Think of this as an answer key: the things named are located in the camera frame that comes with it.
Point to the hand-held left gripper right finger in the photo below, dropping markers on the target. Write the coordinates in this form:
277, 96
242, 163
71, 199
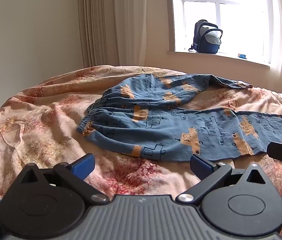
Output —
201, 166

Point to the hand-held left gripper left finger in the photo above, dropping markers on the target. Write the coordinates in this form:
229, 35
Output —
84, 166

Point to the blue printed pants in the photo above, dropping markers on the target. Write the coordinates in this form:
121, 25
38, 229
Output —
161, 110

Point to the floral pink bed blanket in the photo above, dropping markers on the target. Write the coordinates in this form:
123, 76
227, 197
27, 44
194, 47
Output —
43, 110

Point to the small blue box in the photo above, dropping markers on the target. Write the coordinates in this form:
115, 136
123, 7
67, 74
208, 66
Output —
241, 55

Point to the beige window sill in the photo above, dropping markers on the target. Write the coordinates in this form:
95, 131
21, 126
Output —
218, 58

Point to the dark blue backpack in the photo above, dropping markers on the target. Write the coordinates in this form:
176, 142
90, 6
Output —
207, 38

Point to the white framed window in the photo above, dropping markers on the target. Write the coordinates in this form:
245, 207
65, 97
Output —
221, 17

